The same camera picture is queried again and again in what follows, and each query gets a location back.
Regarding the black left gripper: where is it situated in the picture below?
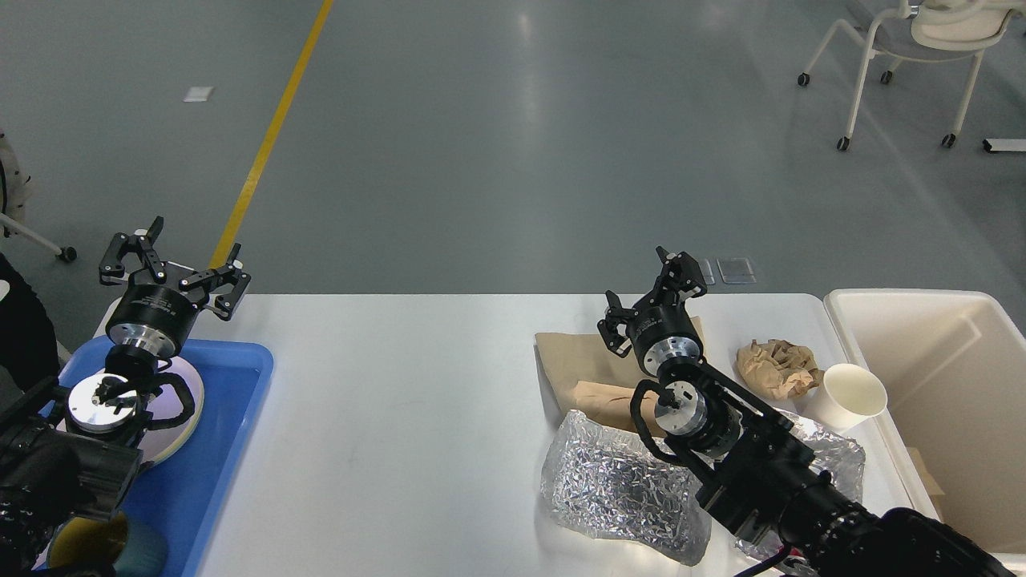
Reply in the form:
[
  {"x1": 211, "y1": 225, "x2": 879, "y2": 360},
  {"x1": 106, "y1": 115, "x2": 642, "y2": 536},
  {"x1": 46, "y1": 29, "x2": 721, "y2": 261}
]
[{"x1": 98, "y1": 216, "x2": 252, "y2": 358}]

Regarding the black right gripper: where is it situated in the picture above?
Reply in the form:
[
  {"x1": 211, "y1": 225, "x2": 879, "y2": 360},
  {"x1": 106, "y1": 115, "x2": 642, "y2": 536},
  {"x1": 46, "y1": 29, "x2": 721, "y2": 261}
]
[{"x1": 597, "y1": 248, "x2": 708, "y2": 377}]

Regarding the brown paper bag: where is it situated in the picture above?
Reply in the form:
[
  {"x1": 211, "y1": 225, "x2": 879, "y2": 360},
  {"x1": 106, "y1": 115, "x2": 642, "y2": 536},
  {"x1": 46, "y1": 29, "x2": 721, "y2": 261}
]
[{"x1": 534, "y1": 316, "x2": 706, "y2": 438}]

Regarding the silver foil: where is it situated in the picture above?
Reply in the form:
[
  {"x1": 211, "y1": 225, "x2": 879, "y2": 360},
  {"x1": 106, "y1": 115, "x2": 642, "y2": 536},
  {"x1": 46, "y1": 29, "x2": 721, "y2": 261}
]
[{"x1": 539, "y1": 410, "x2": 711, "y2": 567}]

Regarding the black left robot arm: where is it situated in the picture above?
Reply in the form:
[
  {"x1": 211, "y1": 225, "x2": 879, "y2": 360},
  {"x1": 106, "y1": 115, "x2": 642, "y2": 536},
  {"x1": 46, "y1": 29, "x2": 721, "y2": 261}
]
[{"x1": 2, "y1": 216, "x2": 252, "y2": 576}]

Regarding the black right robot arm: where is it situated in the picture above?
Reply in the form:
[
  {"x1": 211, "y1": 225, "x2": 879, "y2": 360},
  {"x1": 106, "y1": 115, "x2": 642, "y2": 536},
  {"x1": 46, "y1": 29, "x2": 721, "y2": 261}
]
[{"x1": 597, "y1": 246, "x2": 1011, "y2": 576}]

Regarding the left clear floor plate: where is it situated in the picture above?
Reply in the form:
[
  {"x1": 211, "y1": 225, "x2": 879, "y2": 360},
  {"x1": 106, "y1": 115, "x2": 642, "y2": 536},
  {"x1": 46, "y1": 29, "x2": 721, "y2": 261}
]
[{"x1": 697, "y1": 258, "x2": 716, "y2": 286}]

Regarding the clear floor plate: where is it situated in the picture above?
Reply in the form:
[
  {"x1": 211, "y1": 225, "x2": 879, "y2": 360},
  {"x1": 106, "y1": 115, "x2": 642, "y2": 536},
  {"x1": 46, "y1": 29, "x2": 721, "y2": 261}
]
[
  {"x1": 716, "y1": 258, "x2": 757, "y2": 285},
  {"x1": 697, "y1": 258, "x2": 716, "y2": 286}
]

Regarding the right clear floor plate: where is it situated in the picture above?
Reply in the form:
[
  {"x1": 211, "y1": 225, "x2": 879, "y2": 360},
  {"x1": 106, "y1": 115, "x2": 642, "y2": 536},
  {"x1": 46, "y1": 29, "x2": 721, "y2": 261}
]
[{"x1": 716, "y1": 258, "x2": 757, "y2": 285}]

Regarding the chair leg with caster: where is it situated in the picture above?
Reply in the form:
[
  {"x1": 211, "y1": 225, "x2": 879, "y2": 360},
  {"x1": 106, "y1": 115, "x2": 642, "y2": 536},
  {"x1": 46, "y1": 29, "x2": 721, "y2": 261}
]
[{"x1": 1, "y1": 213, "x2": 78, "y2": 263}]

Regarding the crumpled brown paper ball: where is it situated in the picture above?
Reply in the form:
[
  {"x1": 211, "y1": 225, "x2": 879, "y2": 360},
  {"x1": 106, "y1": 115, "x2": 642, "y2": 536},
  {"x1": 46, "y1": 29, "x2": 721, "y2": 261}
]
[{"x1": 734, "y1": 339, "x2": 824, "y2": 399}]

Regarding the yellow plate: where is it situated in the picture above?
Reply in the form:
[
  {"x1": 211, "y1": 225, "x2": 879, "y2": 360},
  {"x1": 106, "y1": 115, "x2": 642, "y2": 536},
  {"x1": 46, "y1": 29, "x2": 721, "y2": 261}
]
[{"x1": 147, "y1": 403, "x2": 203, "y2": 466}]

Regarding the blue plastic tray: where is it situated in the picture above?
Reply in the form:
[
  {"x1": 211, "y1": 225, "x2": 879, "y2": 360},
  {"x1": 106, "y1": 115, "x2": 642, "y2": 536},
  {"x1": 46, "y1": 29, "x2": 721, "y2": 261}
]
[{"x1": 32, "y1": 335, "x2": 274, "y2": 577}]

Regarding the white paper cup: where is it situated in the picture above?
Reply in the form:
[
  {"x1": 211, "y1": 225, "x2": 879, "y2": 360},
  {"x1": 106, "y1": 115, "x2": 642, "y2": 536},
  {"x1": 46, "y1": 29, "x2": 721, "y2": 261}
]
[{"x1": 800, "y1": 364, "x2": 887, "y2": 434}]

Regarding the dark teal mug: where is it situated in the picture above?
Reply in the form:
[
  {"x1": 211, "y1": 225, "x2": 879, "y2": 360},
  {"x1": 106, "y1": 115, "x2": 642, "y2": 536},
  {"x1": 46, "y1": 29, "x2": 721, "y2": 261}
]
[{"x1": 45, "y1": 512, "x2": 169, "y2": 576}]

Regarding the beige plastic bin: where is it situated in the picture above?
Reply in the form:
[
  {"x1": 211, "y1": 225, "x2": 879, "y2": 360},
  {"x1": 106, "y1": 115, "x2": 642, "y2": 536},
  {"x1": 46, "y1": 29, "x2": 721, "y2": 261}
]
[{"x1": 825, "y1": 289, "x2": 1025, "y2": 575}]

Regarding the white rolling chair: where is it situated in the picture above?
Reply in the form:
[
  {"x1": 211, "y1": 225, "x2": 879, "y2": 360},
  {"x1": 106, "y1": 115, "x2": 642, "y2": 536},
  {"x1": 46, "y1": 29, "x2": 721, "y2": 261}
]
[{"x1": 798, "y1": 1, "x2": 1024, "y2": 152}]

